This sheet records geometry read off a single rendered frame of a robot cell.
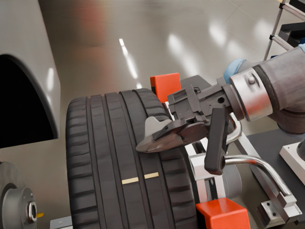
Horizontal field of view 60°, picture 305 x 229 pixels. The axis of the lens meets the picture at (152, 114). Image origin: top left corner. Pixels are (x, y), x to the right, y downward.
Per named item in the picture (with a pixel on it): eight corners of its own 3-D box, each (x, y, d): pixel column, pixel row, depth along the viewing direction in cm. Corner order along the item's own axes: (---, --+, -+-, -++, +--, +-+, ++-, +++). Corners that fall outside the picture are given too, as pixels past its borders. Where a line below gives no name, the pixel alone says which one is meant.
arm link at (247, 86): (273, 121, 49) (271, 97, 41) (247, 131, 50) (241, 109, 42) (252, 83, 53) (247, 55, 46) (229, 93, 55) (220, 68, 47)
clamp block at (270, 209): (254, 211, 72) (259, 201, 69) (283, 204, 74) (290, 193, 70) (264, 229, 69) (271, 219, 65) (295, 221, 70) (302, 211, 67)
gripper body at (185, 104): (175, 112, 57) (228, 89, 54) (187, 148, 53) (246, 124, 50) (162, 96, 51) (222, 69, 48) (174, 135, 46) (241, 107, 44)
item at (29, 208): (31, 204, 82) (24, 199, 76) (36, 202, 82) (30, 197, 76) (31, 226, 79) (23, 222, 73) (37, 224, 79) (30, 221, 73)
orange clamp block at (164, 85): (153, 105, 82) (149, 76, 81) (177, 102, 84) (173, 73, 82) (158, 107, 75) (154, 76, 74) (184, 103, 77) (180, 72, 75)
